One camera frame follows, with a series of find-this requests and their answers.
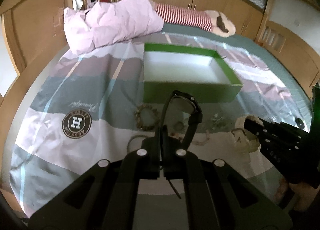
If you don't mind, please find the wooden footboard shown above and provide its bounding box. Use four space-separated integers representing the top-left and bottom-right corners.
255 20 319 98

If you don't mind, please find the dark beaded bracelet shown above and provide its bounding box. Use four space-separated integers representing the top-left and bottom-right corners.
134 104 161 131

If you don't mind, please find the striped plush doll pillow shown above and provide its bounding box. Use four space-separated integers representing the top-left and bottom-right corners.
149 0 236 38

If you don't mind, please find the pink folded quilt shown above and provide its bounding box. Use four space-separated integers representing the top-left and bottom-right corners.
63 0 164 55

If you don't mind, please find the plaid bed sheet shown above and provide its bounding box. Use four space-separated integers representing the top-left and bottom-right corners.
10 32 311 229

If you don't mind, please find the green cardboard box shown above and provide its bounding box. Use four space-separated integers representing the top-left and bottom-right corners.
143 43 243 104

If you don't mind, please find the small dark ring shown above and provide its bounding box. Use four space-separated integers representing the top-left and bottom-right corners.
173 120 186 132

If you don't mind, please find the wooden headboard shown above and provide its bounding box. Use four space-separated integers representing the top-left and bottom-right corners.
1 0 72 111

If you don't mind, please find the black wrist watch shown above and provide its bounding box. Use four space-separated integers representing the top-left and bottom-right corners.
159 90 203 200

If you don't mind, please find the thin metal bangle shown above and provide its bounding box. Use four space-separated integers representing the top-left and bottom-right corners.
126 135 149 154

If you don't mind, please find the green mattress cover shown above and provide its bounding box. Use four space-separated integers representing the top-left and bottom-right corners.
162 24 312 111

